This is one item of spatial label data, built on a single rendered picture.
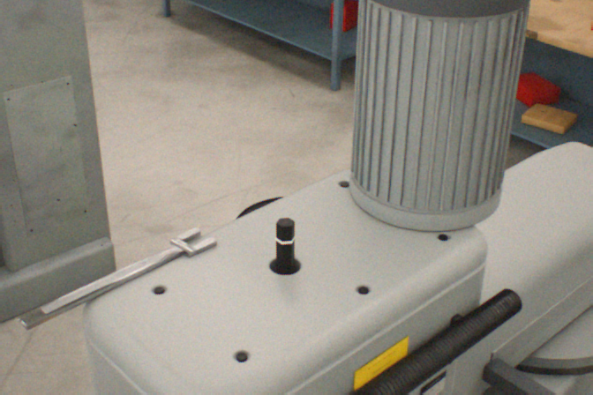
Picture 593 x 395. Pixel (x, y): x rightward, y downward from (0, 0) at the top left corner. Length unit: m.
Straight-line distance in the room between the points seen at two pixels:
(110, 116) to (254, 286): 4.83
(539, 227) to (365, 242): 0.40
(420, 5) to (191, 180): 4.05
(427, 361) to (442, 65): 0.34
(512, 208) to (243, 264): 0.54
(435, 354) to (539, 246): 0.36
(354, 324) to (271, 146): 4.37
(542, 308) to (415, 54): 0.53
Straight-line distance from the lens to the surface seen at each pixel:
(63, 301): 0.95
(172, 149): 5.26
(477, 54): 0.96
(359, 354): 0.93
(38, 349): 3.86
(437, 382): 1.14
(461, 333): 1.04
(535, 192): 1.43
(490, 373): 1.26
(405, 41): 0.95
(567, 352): 1.43
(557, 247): 1.33
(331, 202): 1.10
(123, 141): 5.40
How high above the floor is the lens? 2.47
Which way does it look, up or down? 30 degrees down
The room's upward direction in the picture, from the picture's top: 1 degrees clockwise
